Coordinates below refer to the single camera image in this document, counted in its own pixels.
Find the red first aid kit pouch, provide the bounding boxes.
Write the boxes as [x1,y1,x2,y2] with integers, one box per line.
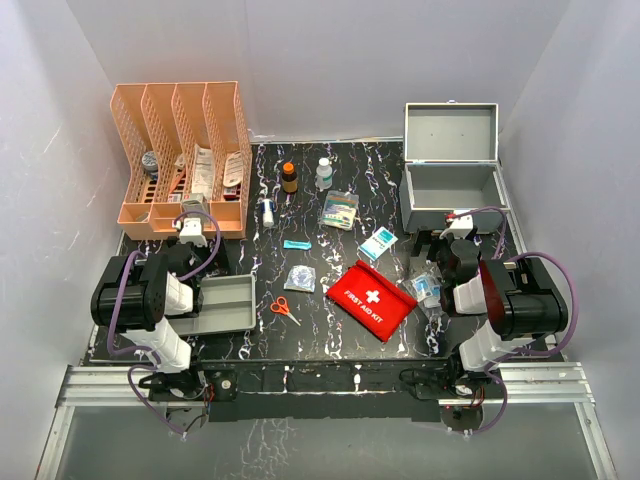
[326,260,418,343]

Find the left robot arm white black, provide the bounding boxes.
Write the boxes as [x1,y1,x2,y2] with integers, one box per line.
[90,240,229,400]

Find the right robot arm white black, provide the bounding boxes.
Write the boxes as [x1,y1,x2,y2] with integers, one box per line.
[398,230,577,405]

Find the white medicine box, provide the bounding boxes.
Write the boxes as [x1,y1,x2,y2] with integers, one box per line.
[181,193,209,218]

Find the clear bag white blue items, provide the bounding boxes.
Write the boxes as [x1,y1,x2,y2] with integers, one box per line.
[403,272,441,313]

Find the grey plastic divided tray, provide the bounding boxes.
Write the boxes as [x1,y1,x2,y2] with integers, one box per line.
[168,274,256,336]

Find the white teal sachet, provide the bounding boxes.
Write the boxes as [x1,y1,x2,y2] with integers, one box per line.
[358,226,398,261]

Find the white paper packet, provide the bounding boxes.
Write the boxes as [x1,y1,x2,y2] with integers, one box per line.
[191,145,215,200]

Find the red white small box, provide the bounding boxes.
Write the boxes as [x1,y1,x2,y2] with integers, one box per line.
[223,184,241,201]

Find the grey metal case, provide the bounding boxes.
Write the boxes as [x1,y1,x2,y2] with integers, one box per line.
[399,101,510,234]

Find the white blue bandage roll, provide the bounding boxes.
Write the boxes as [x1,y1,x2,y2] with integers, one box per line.
[261,198,275,228]

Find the teal wipe packet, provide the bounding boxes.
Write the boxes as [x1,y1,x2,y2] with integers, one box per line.
[283,240,312,251]

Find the round tape tin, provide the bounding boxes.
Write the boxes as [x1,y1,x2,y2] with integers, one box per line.
[141,151,158,175]

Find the white oval barcode package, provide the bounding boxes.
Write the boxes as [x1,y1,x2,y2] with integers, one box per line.
[223,151,244,189]

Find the orange plastic file organizer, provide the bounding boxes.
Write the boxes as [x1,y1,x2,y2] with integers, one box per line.
[110,81,253,241]

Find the blue item clear bag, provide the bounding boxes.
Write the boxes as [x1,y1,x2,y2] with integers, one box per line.
[284,265,316,293]

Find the gauze pack clear wrapper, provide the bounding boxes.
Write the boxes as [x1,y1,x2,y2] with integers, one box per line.
[319,190,359,231]

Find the brown bottle orange cap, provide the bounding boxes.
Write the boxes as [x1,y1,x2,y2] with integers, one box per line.
[281,162,298,194]

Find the white bottle white cap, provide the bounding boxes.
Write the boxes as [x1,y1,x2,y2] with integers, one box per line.
[315,158,333,191]

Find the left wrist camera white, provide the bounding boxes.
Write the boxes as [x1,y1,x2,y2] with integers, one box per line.
[172,217,207,247]

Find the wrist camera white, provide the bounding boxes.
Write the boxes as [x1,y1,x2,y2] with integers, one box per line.
[172,217,207,247]
[439,210,474,239]

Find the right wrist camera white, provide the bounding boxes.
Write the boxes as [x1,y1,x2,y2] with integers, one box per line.
[439,210,474,239]

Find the orange handled scissors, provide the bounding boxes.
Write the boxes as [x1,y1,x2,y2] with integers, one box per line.
[270,296,300,326]

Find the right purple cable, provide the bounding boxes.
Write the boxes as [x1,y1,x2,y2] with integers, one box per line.
[452,205,579,435]

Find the aluminium frame rail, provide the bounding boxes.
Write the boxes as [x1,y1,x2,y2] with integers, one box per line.
[36,359,617,479]

